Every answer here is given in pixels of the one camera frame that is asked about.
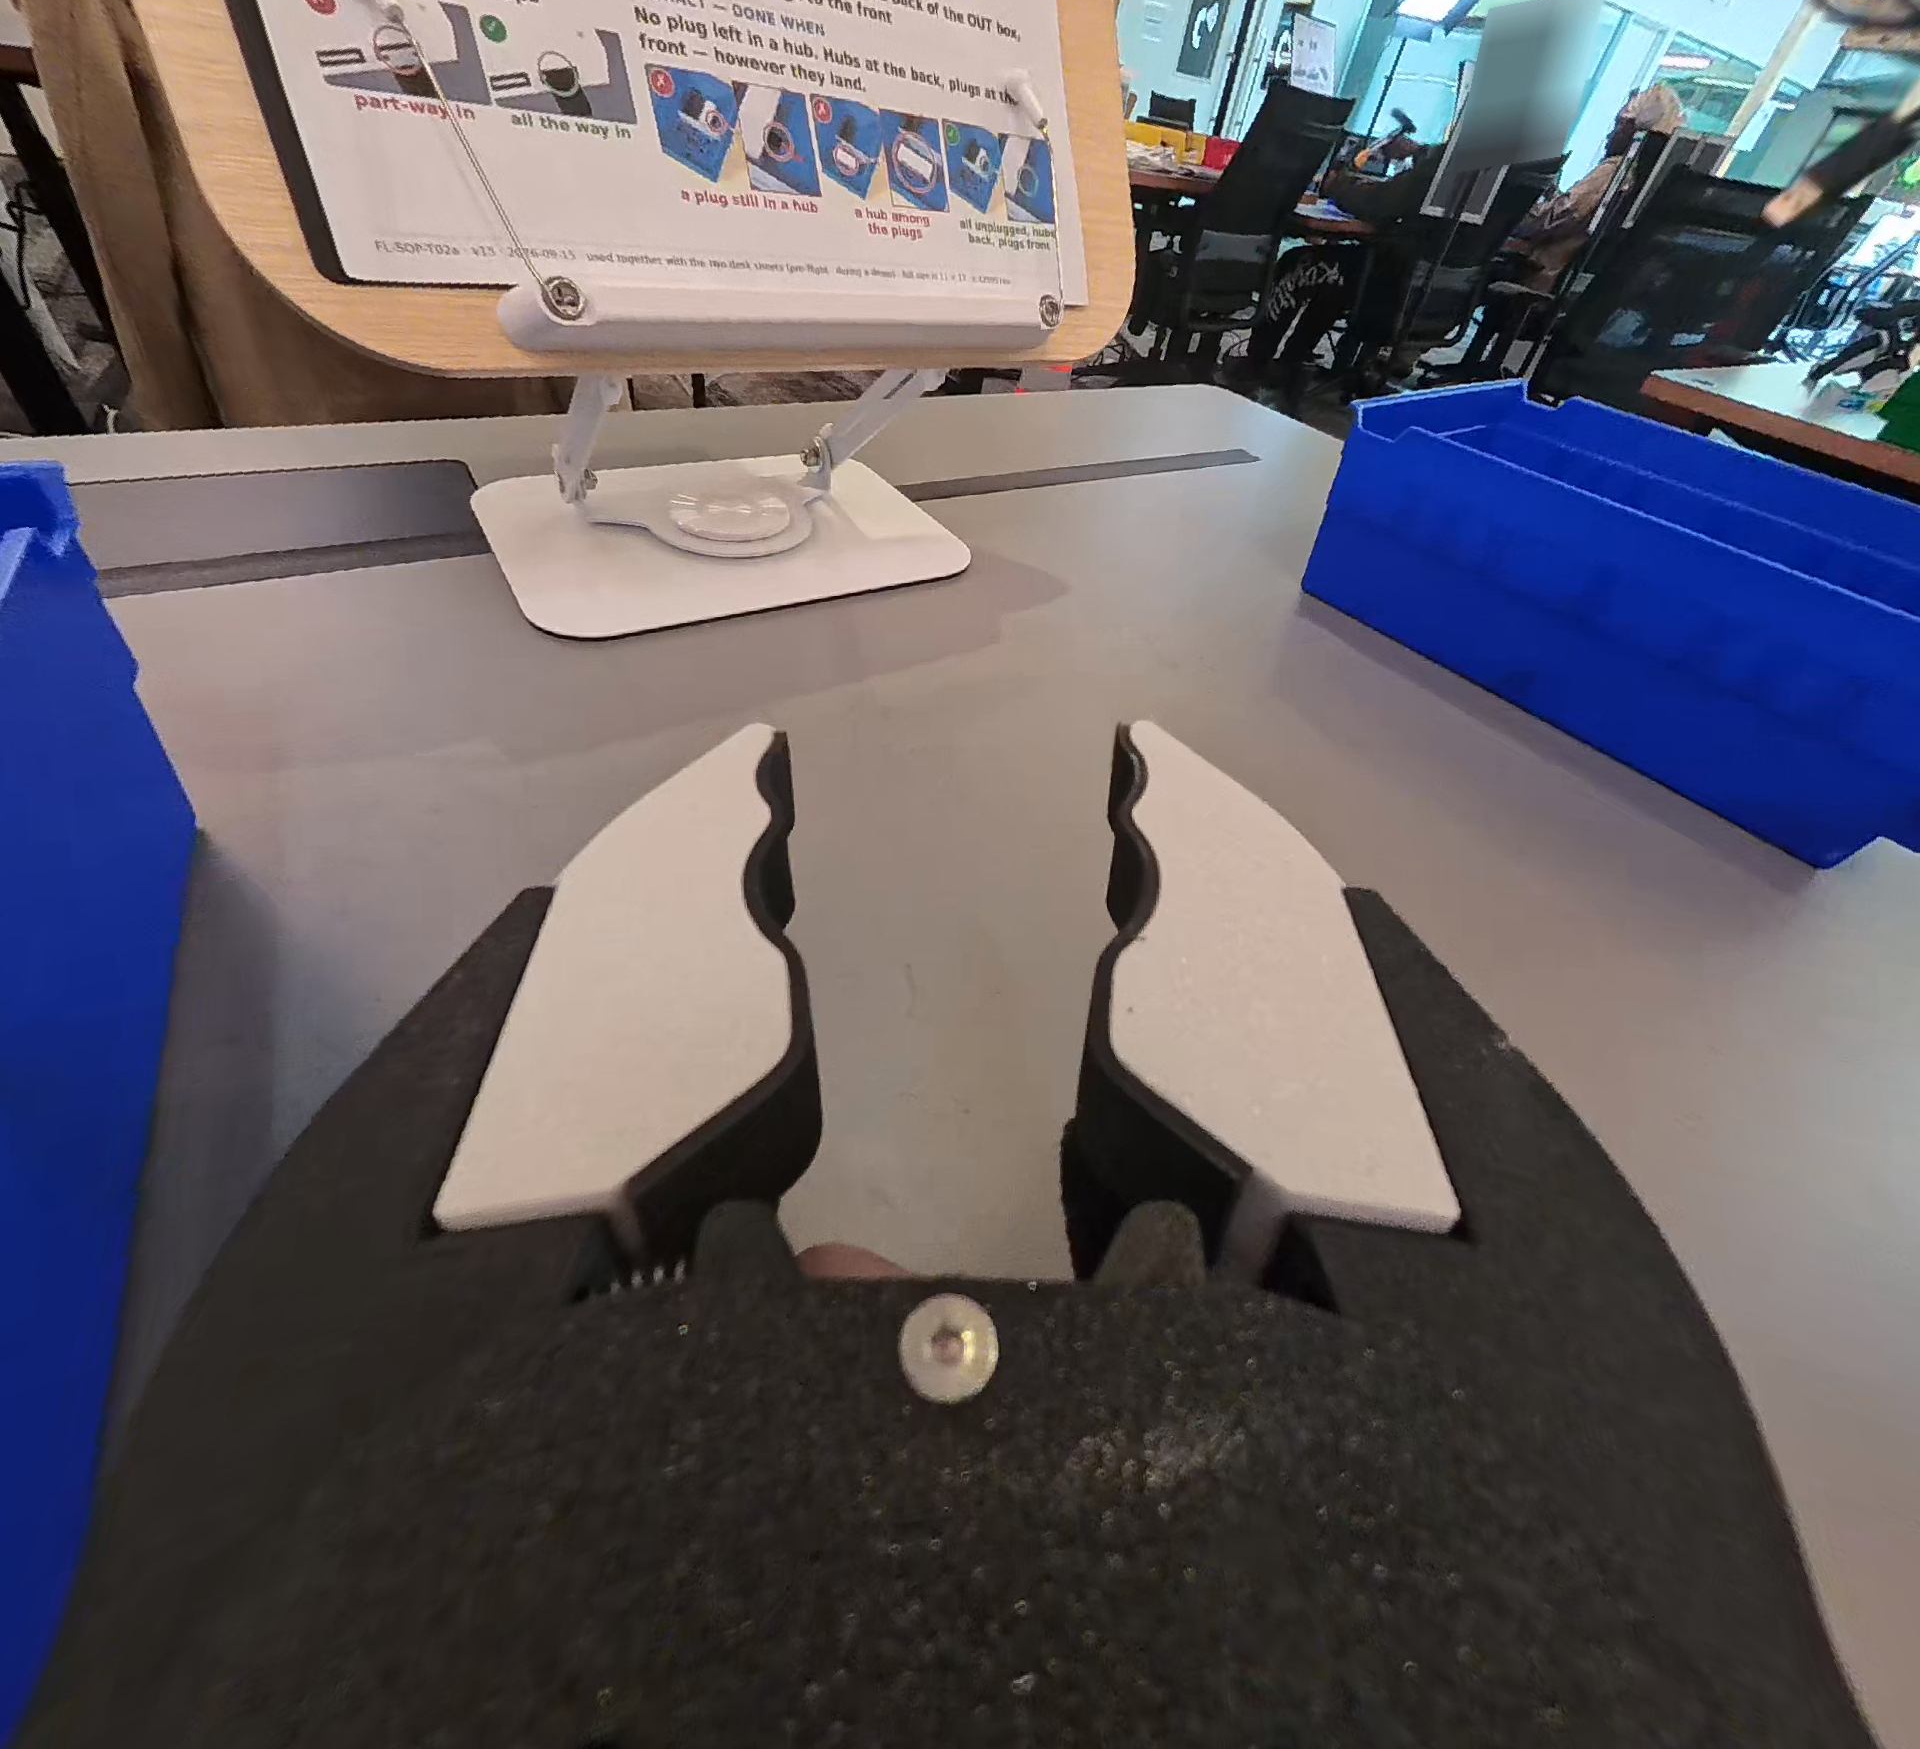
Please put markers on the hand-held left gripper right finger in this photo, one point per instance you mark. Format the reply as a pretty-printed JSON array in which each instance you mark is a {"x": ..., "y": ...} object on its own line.
[{"x": 1275, "y": 1014}]

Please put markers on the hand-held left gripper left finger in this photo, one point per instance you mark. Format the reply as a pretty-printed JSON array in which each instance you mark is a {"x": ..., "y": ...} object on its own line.
[{"x": 646, "y": 1001}]

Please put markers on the blue plastic bin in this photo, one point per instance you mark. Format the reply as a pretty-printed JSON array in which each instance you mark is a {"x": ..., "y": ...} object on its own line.
[
  {"x": 75, "y": 1030},
  {"x": 1620, "y": 610}
]

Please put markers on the instruction sheet on wooden stand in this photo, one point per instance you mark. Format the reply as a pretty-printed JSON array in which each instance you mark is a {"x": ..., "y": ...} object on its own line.
[{"x": 902, "y": 548}]

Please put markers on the wooden office desk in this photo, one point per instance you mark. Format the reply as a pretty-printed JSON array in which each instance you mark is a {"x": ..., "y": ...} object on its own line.
[
  {"x": 1186, "y": 183},
  {"x": 1785, "y": 408}
]

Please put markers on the black office chair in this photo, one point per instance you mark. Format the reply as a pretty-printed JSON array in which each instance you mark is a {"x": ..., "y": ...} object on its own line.
[
  {"x": 1275, "y": 191},
  {"x": 1681, "y": 278}
]

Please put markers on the printed instruction sheet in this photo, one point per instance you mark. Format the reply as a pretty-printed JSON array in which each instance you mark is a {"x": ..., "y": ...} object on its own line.
[{"x": 601, "y": 9}]

